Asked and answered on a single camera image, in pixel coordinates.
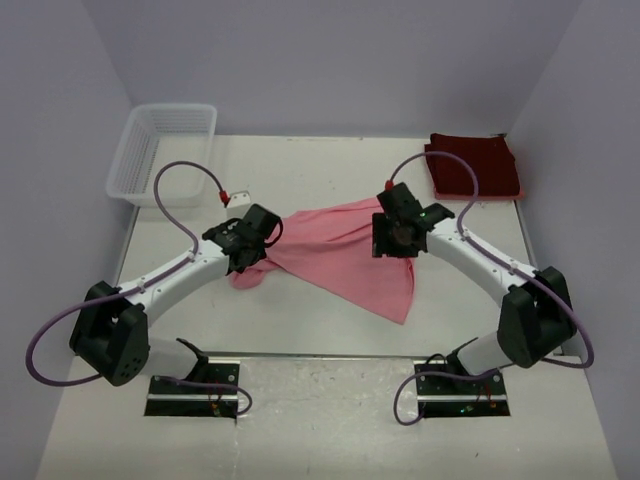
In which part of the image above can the pink t shirt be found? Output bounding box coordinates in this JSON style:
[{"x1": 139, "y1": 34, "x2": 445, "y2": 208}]
[{"x1": 230, "y1": 198, "x2": 416, "y2": 325}]

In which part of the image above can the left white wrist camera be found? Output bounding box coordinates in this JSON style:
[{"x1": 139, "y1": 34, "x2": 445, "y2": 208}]
[{"x1": 219, "y1": 191, "x2": 251, "y2": 219}]

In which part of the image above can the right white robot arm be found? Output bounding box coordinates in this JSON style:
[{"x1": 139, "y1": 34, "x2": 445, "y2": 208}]
[{"x1": 372, "y1": 183, "x2": 577, "y2": 393}]

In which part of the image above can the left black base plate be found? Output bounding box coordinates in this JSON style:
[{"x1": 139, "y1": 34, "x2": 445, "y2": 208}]
[{"x1": 144, "y1": 339, "x2": 241, "y2": 420}]

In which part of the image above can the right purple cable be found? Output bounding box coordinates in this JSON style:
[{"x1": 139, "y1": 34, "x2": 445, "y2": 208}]
[{"x1": 392, "y1": 151, "x2": 596, "y2": 426}]

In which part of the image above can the folded dark red shirt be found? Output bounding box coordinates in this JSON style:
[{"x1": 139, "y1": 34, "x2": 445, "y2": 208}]
[{"x1": 425, "y1": 133, "x2": 522, "y2": 195}]

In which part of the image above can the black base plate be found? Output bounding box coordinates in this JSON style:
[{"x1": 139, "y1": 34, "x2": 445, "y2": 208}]
[
  {"x1": 144, "y1": 339, "x2": 241, "y2": 420},
  {"x1": 414, "y1": 354, "x2": 511, "y2": 419}
]

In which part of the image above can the white plastic basket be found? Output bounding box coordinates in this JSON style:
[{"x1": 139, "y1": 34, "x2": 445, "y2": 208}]
[{"x1": 105, "y1": 103, "x2": 217, "y2": 208}]

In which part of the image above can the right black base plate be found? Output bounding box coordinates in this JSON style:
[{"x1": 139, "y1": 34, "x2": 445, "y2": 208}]
[{"x1": 414, "y1": 354, "x2": 511, "y2": 419}]

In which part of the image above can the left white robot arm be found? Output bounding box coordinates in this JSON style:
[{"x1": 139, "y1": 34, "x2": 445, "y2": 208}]
[{"x1": 69, "y1": 204, "x2": 284, "y2": 387}]

